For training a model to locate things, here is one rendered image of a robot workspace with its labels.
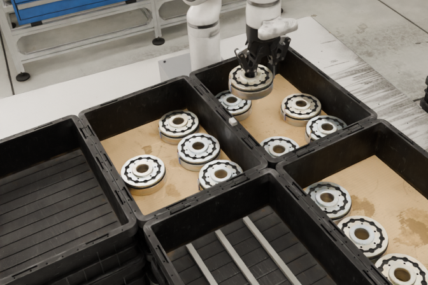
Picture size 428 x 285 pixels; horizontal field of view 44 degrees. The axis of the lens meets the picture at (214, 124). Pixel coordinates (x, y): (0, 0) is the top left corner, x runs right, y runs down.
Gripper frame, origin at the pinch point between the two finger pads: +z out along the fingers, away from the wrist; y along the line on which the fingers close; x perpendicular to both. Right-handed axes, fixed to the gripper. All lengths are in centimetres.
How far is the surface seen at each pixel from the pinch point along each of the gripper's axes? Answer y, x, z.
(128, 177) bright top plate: 36.3, 2.1, 14.3
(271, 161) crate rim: 9.2, 19.6, 7.1
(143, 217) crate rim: 38.6, 20.9, 7.2
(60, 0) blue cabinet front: 16, -187, 59
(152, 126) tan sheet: 24.1, -15.1, 17.3
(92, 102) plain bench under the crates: 33, -51, 30
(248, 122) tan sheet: 1.5, -4.1, 17.2
